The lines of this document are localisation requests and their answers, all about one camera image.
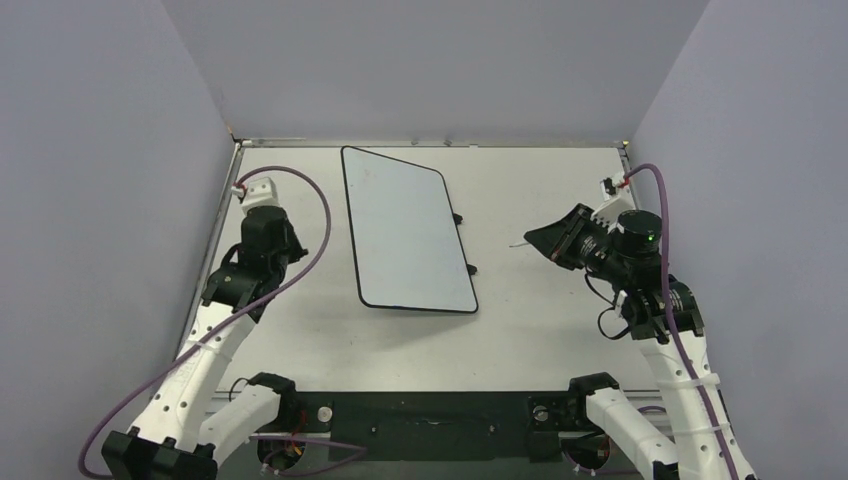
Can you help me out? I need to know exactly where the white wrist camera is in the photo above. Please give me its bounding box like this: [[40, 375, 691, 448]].
[[230, 177, 280, 216], [590, 173, 635, 230]]

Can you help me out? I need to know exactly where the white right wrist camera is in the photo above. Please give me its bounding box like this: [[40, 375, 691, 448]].
[[590, 173, 635, 230]]

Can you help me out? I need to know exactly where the black framed whiteboard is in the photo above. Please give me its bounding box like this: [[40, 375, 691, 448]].
[[340, 146, 479, 314]]

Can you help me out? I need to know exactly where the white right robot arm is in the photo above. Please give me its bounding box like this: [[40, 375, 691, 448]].
[[523, 204, 757, 479]]

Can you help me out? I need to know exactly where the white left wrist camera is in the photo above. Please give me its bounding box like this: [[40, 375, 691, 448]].
[[230, 177, 280, 216]]

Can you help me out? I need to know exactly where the aluminium front rail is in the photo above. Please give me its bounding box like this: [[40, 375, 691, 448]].
[[137, 392, 730, 440]]

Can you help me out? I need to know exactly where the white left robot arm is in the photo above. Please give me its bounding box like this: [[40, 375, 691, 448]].
[[101, 205, 308, 479]]

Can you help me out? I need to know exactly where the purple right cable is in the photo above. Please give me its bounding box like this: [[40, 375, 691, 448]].
[[563, 163, 743, 480]]

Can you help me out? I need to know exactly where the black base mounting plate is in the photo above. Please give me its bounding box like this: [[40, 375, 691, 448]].
[[260, 391, 611, 462]]

